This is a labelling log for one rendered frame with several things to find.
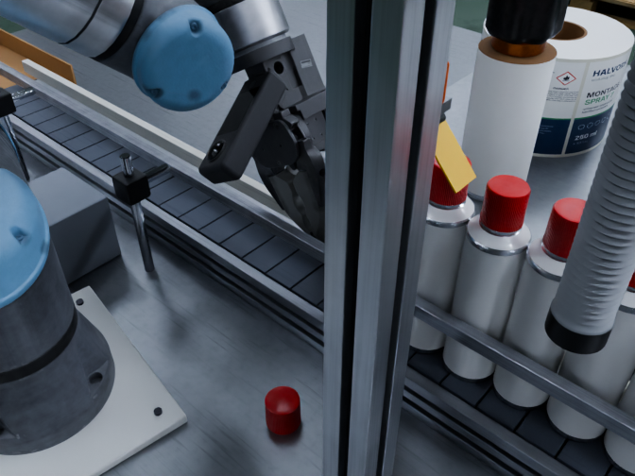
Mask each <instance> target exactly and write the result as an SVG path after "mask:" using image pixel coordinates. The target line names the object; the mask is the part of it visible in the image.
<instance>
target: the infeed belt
mask: <svg viewBox="0 0 635 476"><path fill-rule="evenodd" d="M14 104H15V107H16V112H14V113H12V114H13V115H14V116H16V117H17V118H19V119H20V120H22V121H24V122H25V123H27V124H28V125H30V126H31V127H33V128H35V129H37V130H38V131H39V132H40V133H42V134H44V135H45V136H47V137H48V138H50V139H51V140H53V141H55V142H56V143H58V144H59V145H61V146H63V147H65V148H66V149H68V150H69V151H71V152H72V153H74V154H76V155H77V156H79V157H80V158H82V159H83V160H84V161H86V162H88V163H89V164H91V165H92V166H94V167H96V168H97V169H99V170H100V171H102V172H103V173H105V174H107V175H108V176H110V177H111V178H112V176H113V175H115V174H117V173H119V172H121V171H122V166H121V162H120V158H119V156H120V155H121V154H123V153H129V154H130V156H131V160H132V165H133V167H135V168H136V169H138V170H140V171H141V172H143V173H146V172H148V171H150V170H152V169H154V168H156V167H158V166H157V165H155V164H153V163H151V162H150V161H147V160H146V159H144V158H142V157H140V156H139V155H137V154H135V153H134V152H132V151H130V150H128V149H127V148H125V147H123V146H122V145H120V144H118V143H117V142H115V141H113V140H112V139H110V138H108V137H106V136H105V135H103V134H101V133H100V132H98V131H96V130H94V129H93V128H91V127H89V126H87V125H85V124H83V123H82V122H80V121H78V119H76V118H74V117H72V116H71V115H69V114H67V113H66V112H64V111H62V110H60V109H58V108H56V107H55V106H53V105H51V104H49V103H48V102H46V101H44V100H43V99H41V98H39V97H38V96H37V95H35V94H34V95H32V96H30V97H27V98H24V99H21V100H19V101H16V102H14ZM149 188H150V193H151V195H150V196H149V197H148V198H146V200H148V201H149V202H151V203H152V204H154V205H155V206H157V207H159V208H160V209H162V210H163V211H165V212H166V213H169V214H170V215H172V216H173V217H175V218H176V219H178V220H180V221H181V222H182V223H183V224H185V225H186V226H188V227H190V228H191V229H193V230H195V231H196V232H198V233H200V234H201V235H203V236H204V237H206V238H207V239H209V240H211V241H212V242H214V243H215V244H217V245H218V246H220V247H222V248H224V249H225V250H227V251H228V252H230V253H231V254H232V255H234V256H235V257H237V258H238V259H240V260H242V261H243V262H245V263H246V264H248V265H250V266H252V267H253V268H255V269H256V270H258V271H259V272H261V273H263V274H264V275H266V276H267V277H269V278H270V279H272V280H274V281H276V282H277V283H279V284H280V285H281V286H283V287H284V288H286V289H287V290H289V291H291V292H292V293H294V294H295V295H297V296H298V297H300V298H302V299H304V300H305V301H307V302H308V303H310V304H312V305H313V306H315V307H316V308H318V309H319V310H321V311H322V312H323V313H324V263H322V262H321V261H319V260H317V259H315V258H314V257H312V256H310V255H309V254H307V253H305V252H303V251H302V250H300V249H298V248H297V247H295V246H292V245H291V244H289V243H287V242H286V241H285V240H283V239H281V238H280V237H278V236H276V235H275V234H273V233H271V232H269V231H268V230H266V229H264V228H262V227H260V226H258V225H257V224H255V223H253V222H252V221H250V220H248V219H247V218H246V217H244V216H242V215H241V214H239V213H237V212H235V211H233V210H231V209H230V208H228V207H226V206H225V205H223V204H221V203H219V202H218V201H216V200H214V199H213V198H211V197H209V196H207V195H205V194H203V193H202V192H201V191H199V190H197V189H196V188H194V187H192V186H191V185H189V184H187V183H185V182H184V181H182V180H180V179H179V178H176V177H174V176H173V175H171V174H169V173H168V174H166V175H164V176H162V177H160V178H157V179H156V180H154V181H152V182H150V183H149ZM442 353H443V350H442V351H439V352H436V353H429V354H428V353H420V352H416V351H414V350H412V349H409V352H408V360H407V365H408V366H409V367H411V368H412V369H414V370H416V371H417V372H419V373H420V374H421V375H422V376H424V377H426V378H427V379H429V380H430V381H432V382H433V383H436V384H437V385H439V386H440V387H442V388H443V389H445V390H447V391H448V392H450V393H451V394H453V395H454V396H456V397H458V398H459V399H461V400H463V401H464V402H466V403H468V404H469V405H470V406H471V407H473V408H474V409H476V410H478V411H479V412H481V413H482V414H484V415H485V416H487V417H489V418H491V419H492V420H494V421H495V422H497V423H499V424H500V425H502V426H503V427H505V428H506V429H508V430H510V431H511V432H513V433H514V434H516V435H518V436H519V437H520V438H522V439H523V440H525V441H526V442H528V443H530V444H531V445H533V446H534V447H536V448H537V449H539V450H541V451H543V452H544V453H546V454H547V455H549V456H551V457H552V458H554V459H555V460H557V461H558V462H560V463H561V464H562V465H564V466H565V467H567V468H569V469H571V470H572V471H574V472H575V473H577V474H579V475H580V476H627V475H625V473H623V472H621V471H620V470H618V469H617V468H616V467H615V466H614V465H613V464H612V463H611V462H610V461H609V460H608V458H607V457H606V455H605V453H604V451H603V447H602V439H603V435H602V436H601V437H600V438H599V439H597V440H595V441H593V442H588V443H581V442H575V441H573V440H570V439H568V438H566V437H564V436H562V435H561V434H559V433H558V432H556V431H555V430H554V429H553V428H552V426H551V425H550V423H549V422H548V420H547V417H546V414H545V406H546V403H547V402H546V403H545V404H544V405H543V406H542V407H541V408H539V409H536V410H531V411H524V410H519V409H515V408H513V407H510V406H508V405H507V404H505V403H504V402H502V401H501V400H500V399H499V398H498V397H497V395H496V394H495V392H494V390H493V387H492V377H493V376H492V377H491V378H489V379H488V380H486V381H483V382H463V381H461V380H459V379H457V378H455V377H454V376H453V375H451V374H450V373H449V372H448V371H447V370H446V368H445V366H444V364H443V362H442Z"/></svg>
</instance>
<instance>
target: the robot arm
mask: <svg viewBox="0 0 635 476"><path fill-rule="evenodd" d="M0 16H2V17H4V18H6V19H8V20H10V21H12V22H13V23H15V24H18V25H20V26H23V27H25V28H27V29H29V30H31V31H33V32H35V33H38V34H40V35H42V36H44V37H45V38H47V39H49V40H51V41H53V42H56V43H59V44H61V45H63V46H65V47H67V48H69V49H71V50H73V51H76V52H78V53H79V54H81V55H83V56H85V57H89V58H91V59H93V60H95V61H98V62H100V63H102V64H104V65H106V66H108V67H110V68H112V69H113V70H115V71H117V72H119V73H121V74H124V75H126V76H128V77H130V78H132V79H134V81H135V83H136V85H137V87H138V88H139V89H140V91H141V92H142V93H143V94H145V95H146V96H148V97H150V98H151V99H152V100H153V101H154V102H155V103H157V104H158V105H160V106H161V107H163V108H166V109H168V110H172V111H193V110H196V109H199V108H202V107H204V106H206V105H208V104H209V103H211V102H212V101H214V100H215V99H216V98H217V97H218V96H219V95H220V94H221V93H222V91H223V90H224V89H225V88H226V87H227V84H228V82H229V80H230V78H231V76H232V74H235V73H237V72H240V71H242V70H245V71H246V73H247V75H248V78H249V80H247V81H245V83H244V85H243V87H242V89H241V91H240V92H239V94H238V95H237V97H236V99H235V101H234V103H233V105H232V107H231V109H230V111H229V113H228V115H227V117H226V118H225V120H224V122H223V124H222V126H221V128H220V130H219V131H218V132H217V134H216V136H215V139H214V141H213V143H212V144H211V146H210V148H209V150H208V152H207V154H206V156H205V158H204V159H203V161H202V163H201V165H200V167H199V168H198V172H199V173H200V174H201V175H202V176H203V177H205V178H206V179H207V180H209V181H210V182H211V183H213V184H218V183H223V182H228V181H234V180H238V179H240V178H241V177H242V176H243V174H244V172H245V170H246V168H247V166H248V164H249V161H250V159H251V157H252V158H253V159H254V161H255V164H256V168H257V171H258V173H259V176H260V178H261V180H262V182H263V184H264V185H265V187H266V188H267V190H268V191H269V192H270V194H271V195H272V196H273V198H274V199H275V200H276V202H277V203H278V205H279V206H280V207H281V209H282V210H283V211H285V212H286V213H287V214H288V216H289V217H290V218H291V219H292V220H293V221H294V222H295V223H296V224H297V225H298V226H299V227H300V228H301V229H302V230H303V231H304V232H305V233H307V234H309V235H311V236H313V237H314V238H316V239H318V240H319V241H320V242H322V243H324V244H325V162H324V160H323V157H322V155H321V153H320V151H325V143H326V87H325V86H324V84H323V81H322V78H321V76H320V73H319V71H318V67H317V65H316V62H315V60H314V57H313V54H312V52H311V49H310V47H309V44H308V41H307V40H306V37H305V35H304V33H303V34H301V35H299V36H297V37H294V38H292V39H291V37H290V36H288V37H286V35H285V33H286V32H288V31H289V25H288V23H287V21H286V18H285V16H284V13H283V9H282V7H281V4H280V1H279V0H0ZM285 167H286V168H285ZM284 168H285V169H284ZM114 378H115V365H114V360H113V358H112V353H111V350H110V347H109V344H108V342H107V340H106V339H105V337H104V335H103V334H102V333H101V331H100V330H99V329H98V328H97V327H96V326H95V325H93V324H92V323H91V322H90V321H89V320H88V319H87V318H86V317H85V316H84V315H83V314H82V313H81V312H80V311H79V310H78V309H77V308H76V306H75V303H74V301H73V298H72V296H71V293H70V290H69V287H68V284H67V282H66V279H65V277H64V274H63V271H62V268H61V266H60V261H59V258H58V255H57V253H56V250H55V248H54V245H53V242H52V239H51V237H50V233H49V226H48V222H47V219H46V216H45V213H44V210H43V207H42V205H41V204H40V202H39V200H38V199H37V197H36V196H34V195H33V193H32V191H31V190H30V188H29V186H28V183H27V181H26V177H25V174H24V172H23V170H22V167H21V165H20V162H19V157H18V153H17V150H16V147H15V145H14V143H13V141H12V140H11V138H10V136H9V134H8V133H7V131H6V130H5V129H4V127H3V126H2V125H1V124H0V454H2V455H22V454H29V453H33V452H37V451H43V450H46V449H49V448H51V447H54V446H56V445H58V444H59V443H61V442H63V441H65V440H67V439H69V438H70V437H72V436H73V435H75V434H77V433H78V432H80V431H81V430H82V429H83V428H85V427H86V426H87V425H88V424H89V423H90V422H91V421H92V420H93V419H94V418H95V417H96V416H97V415H98V413H99V412H100V411H101V409H102V408H103V407H104V405H105V403H106V402H107V400H108V398H109V396H110V394H111V392H112V388H113V384H114Z"/></svg>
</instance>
